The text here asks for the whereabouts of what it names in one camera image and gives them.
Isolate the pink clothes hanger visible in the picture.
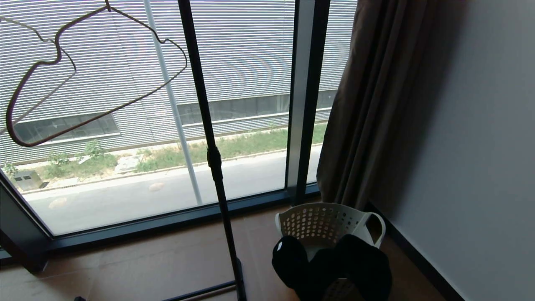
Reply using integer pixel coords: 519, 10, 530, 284
0, 16, 78, 135
5, 0, 188, 148

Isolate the black clothes rack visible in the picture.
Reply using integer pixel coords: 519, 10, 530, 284
161, 0, 248, 301

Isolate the white laundry basket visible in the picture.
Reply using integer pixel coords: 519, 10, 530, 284
275, 203, 386, 301

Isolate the heap of black clothes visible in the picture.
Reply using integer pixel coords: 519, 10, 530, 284
272, 234, 393, 301

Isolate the window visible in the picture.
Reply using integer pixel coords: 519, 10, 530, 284
0, 0, 360, 268

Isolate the brown curtain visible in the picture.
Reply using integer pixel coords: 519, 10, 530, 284
316, 0, 439, 214

